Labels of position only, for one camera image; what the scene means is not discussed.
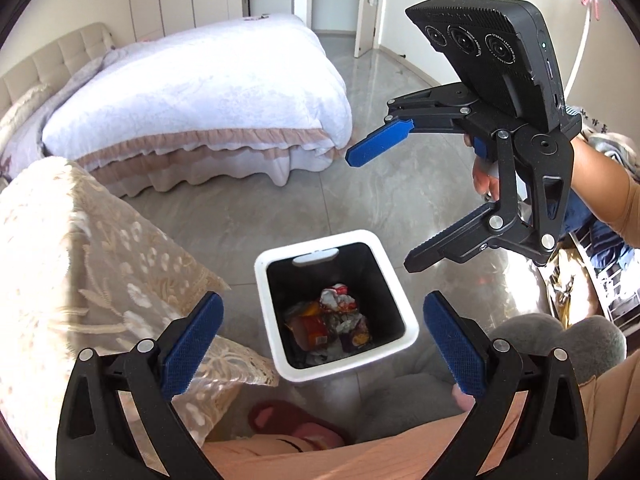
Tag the white square trash bin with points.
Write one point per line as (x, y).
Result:
(391, 285)

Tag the beige lace cloth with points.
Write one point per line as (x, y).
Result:
(75, 260)

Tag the patterned grey clothing pile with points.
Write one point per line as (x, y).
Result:
(610, 140)

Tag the orange snack packet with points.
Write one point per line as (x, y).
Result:
(310, 327)

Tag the bed with white quilt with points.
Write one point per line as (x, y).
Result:
(200, 90)

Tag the person's peach trousers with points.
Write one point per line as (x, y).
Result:
(375, 455)

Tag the red slipper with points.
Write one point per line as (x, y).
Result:
(280, 417)

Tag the beige padded bed headboard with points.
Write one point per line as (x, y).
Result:
(50, 60)

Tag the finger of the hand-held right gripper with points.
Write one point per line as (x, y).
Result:
(377, 142)
(450, 245)

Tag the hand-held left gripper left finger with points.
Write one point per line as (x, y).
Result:
(192, 347)

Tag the silver wrapper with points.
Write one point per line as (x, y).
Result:
(342, 322)

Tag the person's right forearm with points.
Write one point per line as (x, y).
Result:
(610, 195)

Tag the white door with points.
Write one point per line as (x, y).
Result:
(372, 20)

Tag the white curved pole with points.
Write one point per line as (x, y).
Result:
(580, 50)

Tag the red and white wrapper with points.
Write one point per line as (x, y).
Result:
(337, 297)

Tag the person's right hand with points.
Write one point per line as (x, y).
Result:
(482, 177)

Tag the grey fuzzy slippers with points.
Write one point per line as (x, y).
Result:
(400, 400)

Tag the dark blue clothing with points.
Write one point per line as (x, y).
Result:
(600, 230)

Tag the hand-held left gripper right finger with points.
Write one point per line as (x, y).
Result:
(455, 347)

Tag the dark purple snack packet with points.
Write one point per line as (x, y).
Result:
(357, 337)

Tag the grey bed sheet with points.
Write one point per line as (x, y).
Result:
(30, 127)

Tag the yellow bag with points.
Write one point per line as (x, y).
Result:
(570, 285)

